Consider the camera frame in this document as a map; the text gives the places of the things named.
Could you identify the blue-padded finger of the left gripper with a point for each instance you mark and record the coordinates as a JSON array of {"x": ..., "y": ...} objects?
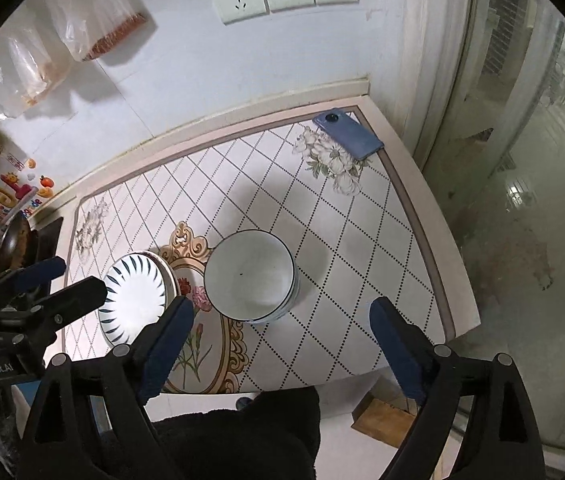
[{"x": 16, "y": 282}]

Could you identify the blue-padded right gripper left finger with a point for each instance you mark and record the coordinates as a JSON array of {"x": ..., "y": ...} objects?
[{"x": 157, "y": 347}]

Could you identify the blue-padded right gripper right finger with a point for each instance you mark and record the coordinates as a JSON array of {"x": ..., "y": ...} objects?
[{"x": 407, "y": 350}]

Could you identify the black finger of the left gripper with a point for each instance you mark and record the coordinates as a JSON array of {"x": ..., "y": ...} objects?
[{"x": 71, "y": 303}]

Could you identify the blue striped fluted plate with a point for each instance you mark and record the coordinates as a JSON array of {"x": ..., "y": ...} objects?
[{"x": 137, "y": 295}]

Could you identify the white bowl black rim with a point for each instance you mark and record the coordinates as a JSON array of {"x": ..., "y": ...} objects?
[{"x": 234, "y": 266}]

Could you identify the white plate red flowers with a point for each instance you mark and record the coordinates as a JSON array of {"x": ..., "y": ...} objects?
[{"x": 171, "y": 286}]

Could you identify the white bowl blue rim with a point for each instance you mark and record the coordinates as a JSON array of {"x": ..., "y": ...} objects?
[{"x": 275, "y": 293}]

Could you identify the black wok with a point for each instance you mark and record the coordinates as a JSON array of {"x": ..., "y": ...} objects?
[{"x": 14, "y": 243}]

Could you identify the black gas stove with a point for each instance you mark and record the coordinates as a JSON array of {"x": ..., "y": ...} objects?
[{"x": 41, "y": 259}]

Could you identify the wooden board on floor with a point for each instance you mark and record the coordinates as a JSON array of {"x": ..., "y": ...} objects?
[{"x": 383, "y": 421}]

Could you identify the diamond-pattern counter mat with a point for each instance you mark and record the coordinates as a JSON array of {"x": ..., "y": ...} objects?
[{"x": 350, "y": 226}]

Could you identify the plastic bag orange contents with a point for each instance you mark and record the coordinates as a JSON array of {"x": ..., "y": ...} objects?
[{"x": 32, "y": 65}]

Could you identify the glass sliding door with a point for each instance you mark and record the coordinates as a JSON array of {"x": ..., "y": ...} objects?
[{"x": 497, "y": 170}]

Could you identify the blue smartphone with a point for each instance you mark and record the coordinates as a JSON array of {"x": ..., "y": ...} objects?
[{"x": 357, "y": 140}]

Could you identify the plastic bag red contents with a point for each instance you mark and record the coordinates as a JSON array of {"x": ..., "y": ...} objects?
[{"x": 91, "y": 28}]

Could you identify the colourful cartoon wall sticker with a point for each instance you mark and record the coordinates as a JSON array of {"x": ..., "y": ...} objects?
[{"x": 24, "y": 187}]

